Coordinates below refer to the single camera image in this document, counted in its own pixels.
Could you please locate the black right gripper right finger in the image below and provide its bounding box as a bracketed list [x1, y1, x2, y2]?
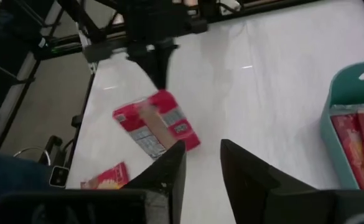
[220, 138, 337, 224]

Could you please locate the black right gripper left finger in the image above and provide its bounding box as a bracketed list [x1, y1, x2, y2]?
[122, 139, 187, 224]

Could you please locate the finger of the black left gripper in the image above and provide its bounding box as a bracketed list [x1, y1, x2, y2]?
[128, 48, 160, 90]
[155, 45, 179, 90]

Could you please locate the teal plastic basket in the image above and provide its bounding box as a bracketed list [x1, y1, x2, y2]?
[320, 58, 364, 190]

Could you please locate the dark blue fabric item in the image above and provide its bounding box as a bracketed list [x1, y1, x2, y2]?
[0, 148, 55, 202]

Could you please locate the small table-level camera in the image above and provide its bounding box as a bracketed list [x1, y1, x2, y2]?
[49, 166, 70, 189]

